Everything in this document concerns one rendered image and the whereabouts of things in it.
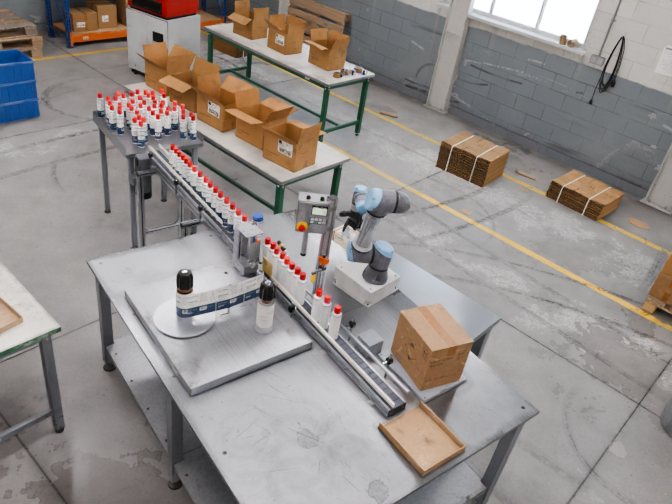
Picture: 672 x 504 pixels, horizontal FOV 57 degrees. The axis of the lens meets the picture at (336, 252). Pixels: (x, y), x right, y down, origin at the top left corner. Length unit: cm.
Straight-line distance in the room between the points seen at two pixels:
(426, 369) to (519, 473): 132
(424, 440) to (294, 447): 59
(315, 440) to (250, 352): 57
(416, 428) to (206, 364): 102
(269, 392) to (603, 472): 230
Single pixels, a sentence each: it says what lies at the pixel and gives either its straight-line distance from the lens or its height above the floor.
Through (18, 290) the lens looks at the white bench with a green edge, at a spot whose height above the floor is 80.
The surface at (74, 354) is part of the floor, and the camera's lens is 440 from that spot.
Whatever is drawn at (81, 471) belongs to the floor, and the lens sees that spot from 379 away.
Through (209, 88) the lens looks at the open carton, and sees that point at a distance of 567.
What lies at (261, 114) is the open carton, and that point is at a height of 93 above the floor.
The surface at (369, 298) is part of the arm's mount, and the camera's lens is 348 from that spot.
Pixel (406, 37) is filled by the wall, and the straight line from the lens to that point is 934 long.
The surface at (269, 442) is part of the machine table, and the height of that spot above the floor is 83.
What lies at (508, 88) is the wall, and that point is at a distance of 854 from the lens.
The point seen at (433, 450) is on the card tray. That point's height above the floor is 83.
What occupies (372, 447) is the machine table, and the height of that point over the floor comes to 83.
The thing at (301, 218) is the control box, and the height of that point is 137.
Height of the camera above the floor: 302
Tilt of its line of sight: 34 degrees down
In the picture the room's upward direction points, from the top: 10 degrees clockwise
